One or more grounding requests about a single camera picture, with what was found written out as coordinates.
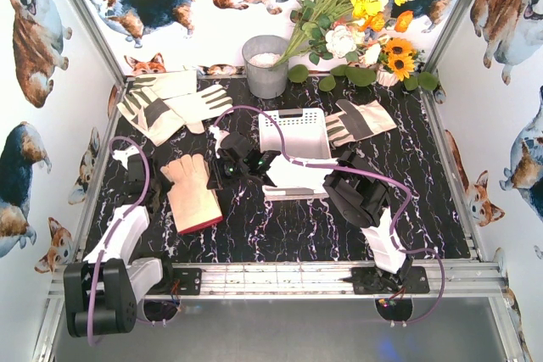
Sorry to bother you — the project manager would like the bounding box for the tan leather glove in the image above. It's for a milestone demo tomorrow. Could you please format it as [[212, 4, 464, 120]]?
[[160, 153, 223, 234]]

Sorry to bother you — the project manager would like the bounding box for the white grey striped glove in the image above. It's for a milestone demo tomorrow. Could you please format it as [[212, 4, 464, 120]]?
[[325, 99, 397, 147]]

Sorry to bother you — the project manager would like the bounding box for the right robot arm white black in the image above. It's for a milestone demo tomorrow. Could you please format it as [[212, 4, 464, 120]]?
[[207, 125, 409, 274]]

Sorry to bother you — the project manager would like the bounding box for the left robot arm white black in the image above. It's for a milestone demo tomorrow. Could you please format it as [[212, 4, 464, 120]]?
[[63, 143, 176, 346]]

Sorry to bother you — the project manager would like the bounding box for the white perforated storage basket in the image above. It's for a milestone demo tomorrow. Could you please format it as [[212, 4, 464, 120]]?
[[258, 108, 336, 201]]

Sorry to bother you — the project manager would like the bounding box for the white green glove back-left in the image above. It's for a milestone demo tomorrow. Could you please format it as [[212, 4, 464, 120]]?
[[131, 70, 197, 100]]

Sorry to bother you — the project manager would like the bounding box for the grey metal bucket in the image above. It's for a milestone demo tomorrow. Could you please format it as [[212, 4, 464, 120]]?
[[242, 35, 288, 99]]

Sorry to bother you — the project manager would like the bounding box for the white ribbed sunflower pot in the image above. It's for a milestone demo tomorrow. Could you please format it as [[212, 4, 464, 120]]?
[[376, 68, 400, 87]]

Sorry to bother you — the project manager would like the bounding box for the artificial flower bouquet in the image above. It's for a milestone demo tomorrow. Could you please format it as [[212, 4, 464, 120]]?
[[280, 0, 452, 92]]

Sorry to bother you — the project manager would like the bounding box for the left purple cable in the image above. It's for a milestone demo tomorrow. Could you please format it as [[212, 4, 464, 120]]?
[[84, 136, 154, 346]]

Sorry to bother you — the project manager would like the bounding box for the purple cable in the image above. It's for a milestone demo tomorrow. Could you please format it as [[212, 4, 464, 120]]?
[[210, 105, 446, 325], [84, 136, 154, 346]]

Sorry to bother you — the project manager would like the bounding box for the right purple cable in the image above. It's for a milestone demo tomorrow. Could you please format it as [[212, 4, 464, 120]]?
[[210, 105, 446, 325]]

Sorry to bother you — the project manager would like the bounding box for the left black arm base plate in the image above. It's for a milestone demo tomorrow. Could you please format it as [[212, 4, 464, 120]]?
[[165, 267, 202, 296]]

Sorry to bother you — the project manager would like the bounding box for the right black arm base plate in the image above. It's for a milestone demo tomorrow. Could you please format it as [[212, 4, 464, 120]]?
[[340, 266, 430, 295]]

